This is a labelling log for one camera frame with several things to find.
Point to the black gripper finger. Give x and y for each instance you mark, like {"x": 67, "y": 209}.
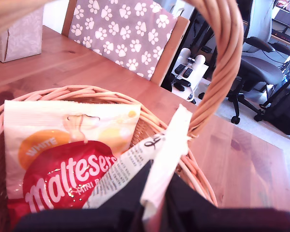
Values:
{"x": 128, "y": 195}
{"x": 183, "y": 198}

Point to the white green Galaxy eggs bag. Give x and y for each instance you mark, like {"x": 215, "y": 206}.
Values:
{"x": 164, "y": 157}

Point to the white Maltesers mini bunnies bag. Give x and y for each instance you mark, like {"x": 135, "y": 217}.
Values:
{"x": 50, "y": 120}

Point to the woven wicker basket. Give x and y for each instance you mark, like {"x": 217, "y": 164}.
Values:
{"x": 222, "y": 60}

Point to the pale patterned tissue box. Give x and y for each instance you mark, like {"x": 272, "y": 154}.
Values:
{"x": 21, "y": 41}

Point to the black remote control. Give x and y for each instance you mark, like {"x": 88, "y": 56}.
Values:
{"x": 183, "y": 82}
{"x": 178, "y": 87}
{"x": 188, "y": 72}
{"x": 179, "y": 68}

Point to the white side table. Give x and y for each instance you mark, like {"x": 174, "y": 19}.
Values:
{"x": 198, "y": 75}

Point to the black bag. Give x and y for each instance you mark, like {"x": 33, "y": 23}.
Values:
{"x": 285, "y": 113}

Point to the white and grey office chair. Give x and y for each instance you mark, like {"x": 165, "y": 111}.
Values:
{"x": 258, "y": 70}

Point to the wooden chair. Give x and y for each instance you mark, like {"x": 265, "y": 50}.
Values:
{"x": 175, "y": 48}

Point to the paw print chair cover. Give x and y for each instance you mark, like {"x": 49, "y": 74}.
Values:
{"x": 116, "y": 36}

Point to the black stand frame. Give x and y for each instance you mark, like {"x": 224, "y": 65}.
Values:
{"x": 200, "y": 29}

